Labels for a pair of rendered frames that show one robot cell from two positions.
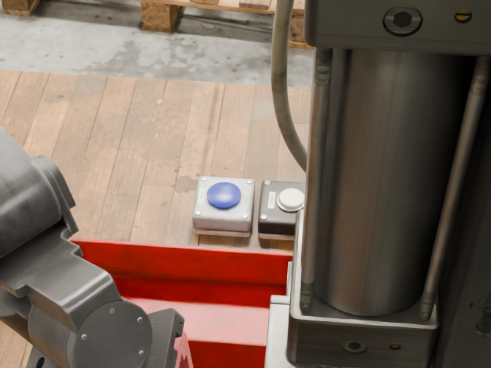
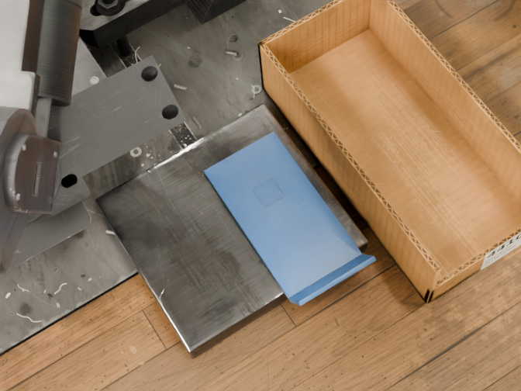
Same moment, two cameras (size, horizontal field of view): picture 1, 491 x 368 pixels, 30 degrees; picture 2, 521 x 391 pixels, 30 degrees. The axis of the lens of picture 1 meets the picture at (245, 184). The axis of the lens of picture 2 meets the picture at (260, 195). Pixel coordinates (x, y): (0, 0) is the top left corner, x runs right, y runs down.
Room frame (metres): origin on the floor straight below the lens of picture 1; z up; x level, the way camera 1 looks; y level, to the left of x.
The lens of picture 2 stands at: (0.40, 0.42, 1.65)
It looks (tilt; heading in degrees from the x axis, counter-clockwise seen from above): 64 degrees down; 239
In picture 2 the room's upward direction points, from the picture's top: 7 degrees counter-clockwise
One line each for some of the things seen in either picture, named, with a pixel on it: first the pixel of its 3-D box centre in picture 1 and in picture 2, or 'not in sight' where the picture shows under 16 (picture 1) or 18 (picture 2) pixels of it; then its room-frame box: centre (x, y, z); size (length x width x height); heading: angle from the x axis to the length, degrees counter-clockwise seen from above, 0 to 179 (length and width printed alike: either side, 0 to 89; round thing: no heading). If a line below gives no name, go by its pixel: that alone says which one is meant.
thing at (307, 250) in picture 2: not in sight; (286, 213); (0.21, 0.15, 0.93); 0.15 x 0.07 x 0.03; 84
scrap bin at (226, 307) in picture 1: (179, 307); not in sight; (0.57, 0.07, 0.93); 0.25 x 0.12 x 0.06; 84
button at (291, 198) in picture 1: (291, 202); not in sight; (0.71, -0.05, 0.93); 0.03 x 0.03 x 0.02
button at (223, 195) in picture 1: (223, 198); not in sight; (0.72, 0.03, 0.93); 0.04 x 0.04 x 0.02
